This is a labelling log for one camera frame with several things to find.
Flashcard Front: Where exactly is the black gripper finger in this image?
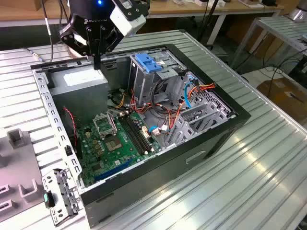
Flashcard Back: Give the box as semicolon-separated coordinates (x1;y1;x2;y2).
96;25;124;70
59;25;98;70

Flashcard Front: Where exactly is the orange power wire bundle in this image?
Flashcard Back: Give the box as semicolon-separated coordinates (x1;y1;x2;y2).
166;81;216;131

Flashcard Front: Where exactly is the grey metal disk bay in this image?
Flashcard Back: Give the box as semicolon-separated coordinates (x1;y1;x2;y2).
165;71;237;148

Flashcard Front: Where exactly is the blue plastic drive latch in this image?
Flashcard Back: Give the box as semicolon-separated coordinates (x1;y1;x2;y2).
135;53;164;74

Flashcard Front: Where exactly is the grey power supply unit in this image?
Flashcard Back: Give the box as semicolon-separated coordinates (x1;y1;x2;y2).
47;64;109;123

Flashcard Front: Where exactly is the grey optical drive cage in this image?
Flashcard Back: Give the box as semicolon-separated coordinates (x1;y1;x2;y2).
128;47;188;106

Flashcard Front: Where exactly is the cardboard box on desk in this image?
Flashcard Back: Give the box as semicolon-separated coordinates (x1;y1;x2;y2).
30;0;50;12

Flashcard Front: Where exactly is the long wooden desk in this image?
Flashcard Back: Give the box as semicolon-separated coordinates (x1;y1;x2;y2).
0;0;285;27

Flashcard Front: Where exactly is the black RAM slot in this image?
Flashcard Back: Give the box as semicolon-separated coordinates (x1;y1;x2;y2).
119;116;147;155
125;115;152;152

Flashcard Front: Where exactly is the CPU socket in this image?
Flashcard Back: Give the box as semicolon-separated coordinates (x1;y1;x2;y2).
104;136;123;152

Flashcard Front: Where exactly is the green motherboard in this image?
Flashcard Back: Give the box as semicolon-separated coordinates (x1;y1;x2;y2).
76;111;164;187

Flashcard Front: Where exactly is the black stand pole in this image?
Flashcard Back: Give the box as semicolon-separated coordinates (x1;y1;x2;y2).
198;0;220;50

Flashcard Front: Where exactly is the blue expansion slot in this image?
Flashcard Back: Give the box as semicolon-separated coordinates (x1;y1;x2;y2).
94;158;134;183

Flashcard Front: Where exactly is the grey parts rack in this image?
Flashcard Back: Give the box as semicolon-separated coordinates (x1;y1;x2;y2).
0;128;52;222

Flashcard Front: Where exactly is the black open PC case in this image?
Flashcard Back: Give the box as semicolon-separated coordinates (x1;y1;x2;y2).
30;43;252;229

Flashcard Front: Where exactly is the brown cardboard under table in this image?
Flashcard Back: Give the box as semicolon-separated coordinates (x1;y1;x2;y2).
244;23;285;62

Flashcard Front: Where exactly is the black latch green tab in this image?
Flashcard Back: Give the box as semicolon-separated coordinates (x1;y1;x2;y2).
43;190;56;208

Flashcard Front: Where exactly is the metal slat side table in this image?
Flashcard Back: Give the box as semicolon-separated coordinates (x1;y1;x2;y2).
230;15;307;70

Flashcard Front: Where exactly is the large cardboard floor box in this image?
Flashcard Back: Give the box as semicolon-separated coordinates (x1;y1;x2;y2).
256;77;307;123

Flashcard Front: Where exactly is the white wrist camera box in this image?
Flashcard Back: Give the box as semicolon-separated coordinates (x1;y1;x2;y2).
109;0;151;37

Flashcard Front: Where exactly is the grey cable metal connector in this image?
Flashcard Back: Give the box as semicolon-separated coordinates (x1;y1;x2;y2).
24;0;55;63

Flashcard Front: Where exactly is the yellow orange wire bundle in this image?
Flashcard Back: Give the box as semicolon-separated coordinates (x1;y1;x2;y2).
115;92;128;108

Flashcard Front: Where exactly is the black wire bundle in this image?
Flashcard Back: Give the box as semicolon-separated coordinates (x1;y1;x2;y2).
150;79;178;115

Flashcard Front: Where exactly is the red wire bundle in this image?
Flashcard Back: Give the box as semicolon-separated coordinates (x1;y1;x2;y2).
130;88;154;115

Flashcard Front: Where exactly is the metal socket cover frame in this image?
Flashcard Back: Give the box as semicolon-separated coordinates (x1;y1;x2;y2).
93;112;118;139

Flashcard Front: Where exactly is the long blue data wire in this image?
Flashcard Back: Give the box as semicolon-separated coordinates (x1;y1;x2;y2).
183;74;196;109

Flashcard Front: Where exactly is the short blue wire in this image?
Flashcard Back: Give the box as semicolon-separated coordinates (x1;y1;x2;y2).
148;126;171;136

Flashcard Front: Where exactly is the metal slot bracket cover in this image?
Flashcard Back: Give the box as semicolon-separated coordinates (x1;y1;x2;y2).
42;167;82;227

